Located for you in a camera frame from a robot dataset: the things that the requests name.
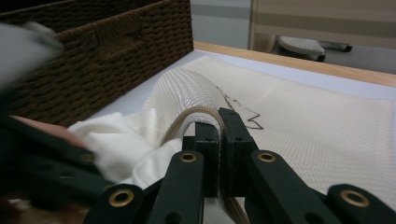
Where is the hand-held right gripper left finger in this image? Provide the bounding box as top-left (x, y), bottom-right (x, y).
top-left (182, 121), bottom-right (219, 199)

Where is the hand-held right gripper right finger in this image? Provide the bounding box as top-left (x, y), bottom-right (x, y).
top-left (218, 107), bottom-right (260, 198)

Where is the cream mesh laundry bag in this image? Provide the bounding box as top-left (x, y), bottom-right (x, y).
top-left (141, 55), bottom-right (396, 224)

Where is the white cloth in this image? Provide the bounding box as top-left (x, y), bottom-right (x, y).
top-left (67, 107), bottom-right (185, 190)

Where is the dark brown woven basket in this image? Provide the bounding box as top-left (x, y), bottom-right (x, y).
top-left (0, 0), bottom-right (195, 128)

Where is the black cylinder bar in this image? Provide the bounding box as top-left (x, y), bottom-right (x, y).
top-left (317, 40), bottom-right (354, 53)

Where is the light wooden cabinet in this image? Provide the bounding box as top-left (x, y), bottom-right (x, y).
top-left (248, 0), bottom-right (396, 54)

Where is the white round pedestal base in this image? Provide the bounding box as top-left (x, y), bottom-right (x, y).
top-left (276, 35), bottom-right (327, 63)

